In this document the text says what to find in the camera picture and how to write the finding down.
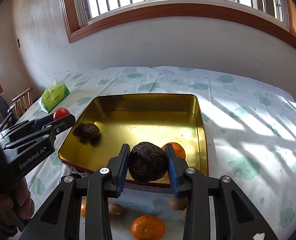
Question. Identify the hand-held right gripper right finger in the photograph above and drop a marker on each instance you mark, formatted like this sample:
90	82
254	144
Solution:
173	173

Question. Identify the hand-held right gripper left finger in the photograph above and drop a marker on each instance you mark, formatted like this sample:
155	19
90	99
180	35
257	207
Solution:
121	171

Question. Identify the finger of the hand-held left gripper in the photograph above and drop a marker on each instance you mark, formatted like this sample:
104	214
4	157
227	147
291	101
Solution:
63	123
25	127

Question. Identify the red tomato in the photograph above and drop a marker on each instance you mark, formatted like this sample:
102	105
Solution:
61	112

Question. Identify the large dark wrinkled passion fruit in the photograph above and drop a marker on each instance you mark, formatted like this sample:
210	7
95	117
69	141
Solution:
148	162

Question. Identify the brown round fruit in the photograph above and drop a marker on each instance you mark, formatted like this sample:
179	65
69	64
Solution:
177	202
116	208
184	213

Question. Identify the gold metal tin tray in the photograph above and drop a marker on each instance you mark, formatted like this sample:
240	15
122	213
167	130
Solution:
138	125

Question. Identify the orange mandarin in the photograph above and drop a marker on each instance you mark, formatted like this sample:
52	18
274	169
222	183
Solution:
83	209
148	227
178	151

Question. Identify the person's left hand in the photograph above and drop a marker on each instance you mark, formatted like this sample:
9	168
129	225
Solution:
23	202

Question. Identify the wooden chair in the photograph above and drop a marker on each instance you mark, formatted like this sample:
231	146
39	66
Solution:
22	100

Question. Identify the dark furniture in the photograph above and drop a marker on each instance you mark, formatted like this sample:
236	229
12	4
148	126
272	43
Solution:
2	112

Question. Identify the small dark wrinkled passion fruit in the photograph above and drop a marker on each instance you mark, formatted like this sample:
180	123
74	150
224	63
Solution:
90	130

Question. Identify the green tissue pack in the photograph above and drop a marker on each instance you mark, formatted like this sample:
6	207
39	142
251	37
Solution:
53	96

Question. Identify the white cloud print tablecloth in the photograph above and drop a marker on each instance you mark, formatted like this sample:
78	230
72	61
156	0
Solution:
237	117

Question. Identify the white paper scrap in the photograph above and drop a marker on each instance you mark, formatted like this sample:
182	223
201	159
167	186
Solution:
259	236

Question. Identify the wooden framed barred window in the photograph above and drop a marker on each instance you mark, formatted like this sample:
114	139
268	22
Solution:
162	10

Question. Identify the dark wall switch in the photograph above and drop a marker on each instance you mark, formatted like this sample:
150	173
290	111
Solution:
18	42

